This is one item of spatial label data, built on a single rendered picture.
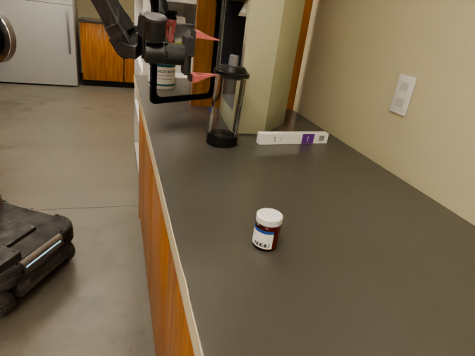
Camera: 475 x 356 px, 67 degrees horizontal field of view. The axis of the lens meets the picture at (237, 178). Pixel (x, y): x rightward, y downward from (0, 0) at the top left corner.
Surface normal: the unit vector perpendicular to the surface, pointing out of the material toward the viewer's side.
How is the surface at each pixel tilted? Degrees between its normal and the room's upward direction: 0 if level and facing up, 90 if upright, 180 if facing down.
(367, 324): 0
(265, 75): 90
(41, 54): 90
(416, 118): 90
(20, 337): 0
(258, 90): 90
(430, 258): 0
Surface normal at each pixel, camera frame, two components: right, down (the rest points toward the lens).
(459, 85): -0.95, 0.02
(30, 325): 0.12, -0.90
